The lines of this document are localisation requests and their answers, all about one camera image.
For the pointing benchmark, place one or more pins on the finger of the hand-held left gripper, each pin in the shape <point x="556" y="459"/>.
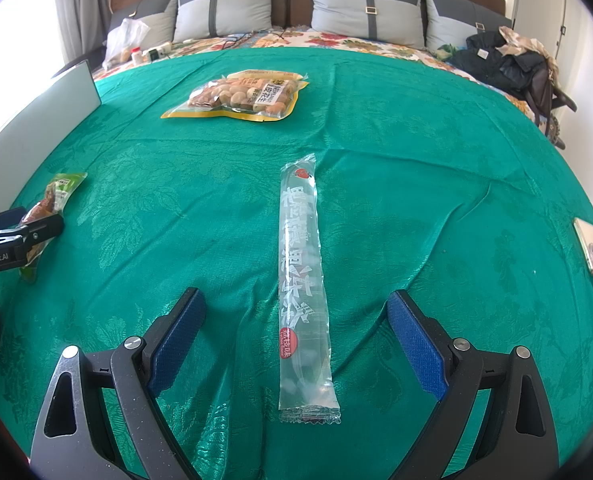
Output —
<point x="1" y="220"/>
<point x="41" y="230"/>

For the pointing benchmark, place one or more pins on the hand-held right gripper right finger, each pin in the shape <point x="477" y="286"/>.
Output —
<point x="416" y="345"/>

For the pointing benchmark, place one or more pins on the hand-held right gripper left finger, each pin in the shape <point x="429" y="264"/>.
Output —
<point x="179" y="345"/>

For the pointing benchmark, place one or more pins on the green brown snack packet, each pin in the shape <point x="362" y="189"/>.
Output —
<point x="56" y="195"/>

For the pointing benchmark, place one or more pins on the long clear snack packet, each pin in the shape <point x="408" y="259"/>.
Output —
<point x="301" y="285"/>

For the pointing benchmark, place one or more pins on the yellow peanut bag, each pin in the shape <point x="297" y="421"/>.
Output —
<point x="236" y="95"/>

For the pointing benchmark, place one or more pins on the white board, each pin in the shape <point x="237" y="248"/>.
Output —
<point x="41" y="110"/>

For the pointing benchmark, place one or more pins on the green blanket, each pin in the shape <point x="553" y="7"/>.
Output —
<point x="201" y="210"/>

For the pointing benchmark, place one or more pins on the small white bottle red cap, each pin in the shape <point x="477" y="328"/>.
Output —
<point x="137" y="56"/>

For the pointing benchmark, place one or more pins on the phone with gold case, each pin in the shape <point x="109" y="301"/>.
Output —
<point x="590" y="245"/>

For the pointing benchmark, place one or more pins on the clear plastic bag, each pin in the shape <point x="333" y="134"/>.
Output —
<point x="124" y="42"/>

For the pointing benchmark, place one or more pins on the white power strip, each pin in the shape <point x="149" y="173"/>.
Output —
<point x="159" y="51"/>

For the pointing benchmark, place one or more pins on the grey curtain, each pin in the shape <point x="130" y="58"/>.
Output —
<point x="76" y="0"/>

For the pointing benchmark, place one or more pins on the dark chair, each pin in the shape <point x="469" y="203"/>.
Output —
<point x="566" y="100"/>

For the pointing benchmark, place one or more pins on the black bag with clothes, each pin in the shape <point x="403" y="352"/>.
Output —
<point x="496" y="67"/>

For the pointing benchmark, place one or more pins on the green cloth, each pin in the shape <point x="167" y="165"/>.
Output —
<point x="449" y="50"/>

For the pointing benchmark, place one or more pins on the floral bed sheet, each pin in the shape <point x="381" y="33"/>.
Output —
<point x="346" y="40"/>

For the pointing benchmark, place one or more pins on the beige scarf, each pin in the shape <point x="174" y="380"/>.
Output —
<point x="521" y="42"/>

